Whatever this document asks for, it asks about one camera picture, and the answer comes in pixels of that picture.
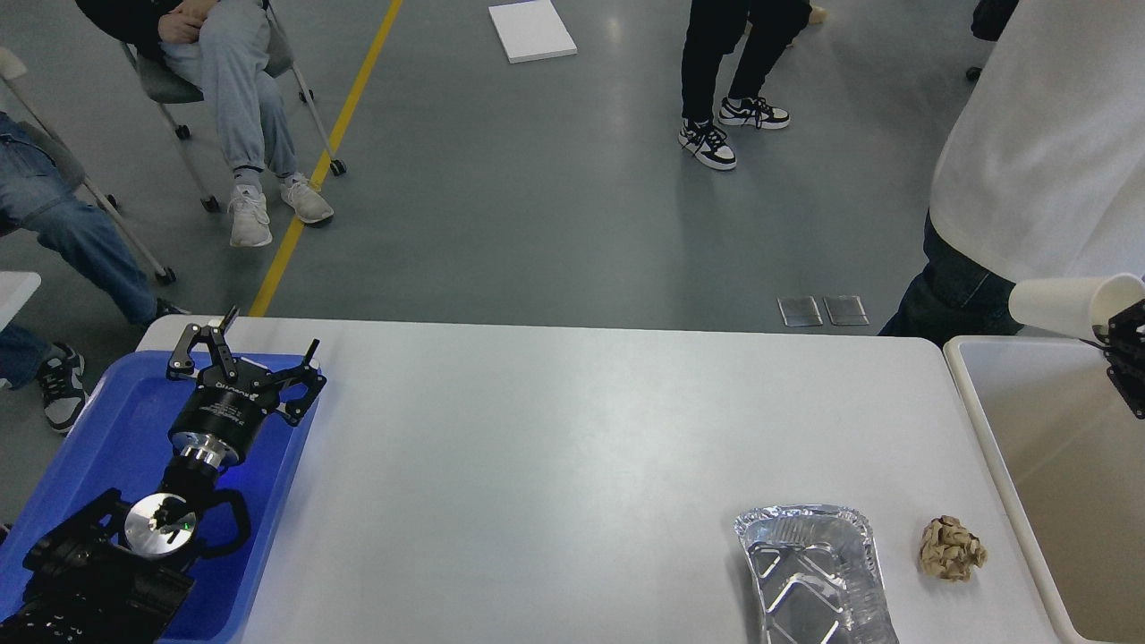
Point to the seated person blue jeans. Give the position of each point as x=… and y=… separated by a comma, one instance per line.
x=34, y=198

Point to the right floor metal plate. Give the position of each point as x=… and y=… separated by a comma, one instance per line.
x=846, y=310

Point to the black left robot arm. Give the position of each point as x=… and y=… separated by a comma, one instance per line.
x=155, y=520

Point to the white folding chair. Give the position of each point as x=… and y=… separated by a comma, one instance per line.
x=71, y=170

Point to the seated person light jeans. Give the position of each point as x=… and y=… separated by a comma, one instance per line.
x=221, y=47

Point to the crumpled brown paper ball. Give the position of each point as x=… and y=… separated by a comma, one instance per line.
x=949, y=551

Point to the left floor metal plate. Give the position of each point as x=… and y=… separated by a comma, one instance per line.
x=801, y=311

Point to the person in white shirt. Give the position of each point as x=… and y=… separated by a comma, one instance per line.
x=1041, y=175

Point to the white flat box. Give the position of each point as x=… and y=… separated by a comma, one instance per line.
x=531, y=31

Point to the white paper cup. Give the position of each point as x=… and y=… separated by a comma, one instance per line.
x=1079, y=307

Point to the blue plastic tray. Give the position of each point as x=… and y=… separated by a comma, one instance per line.
x=121, y=441

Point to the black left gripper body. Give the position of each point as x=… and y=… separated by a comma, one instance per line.
x=224, y=418

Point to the white side table corner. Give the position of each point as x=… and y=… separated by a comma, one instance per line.
x=16, y=288

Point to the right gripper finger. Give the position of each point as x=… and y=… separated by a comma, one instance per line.
x=1128, y=380
x=1123, y=335

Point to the aluminium foil tray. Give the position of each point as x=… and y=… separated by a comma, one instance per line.
x=816, y=574

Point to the beige plastic bin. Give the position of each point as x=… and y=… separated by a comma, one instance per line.
x=1067, y=456

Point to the floor metal plate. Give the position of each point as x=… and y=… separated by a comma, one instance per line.
x=801, y=311
x=846, y=310

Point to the chair with dark jacket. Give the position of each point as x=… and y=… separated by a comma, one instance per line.
x=989, y=18

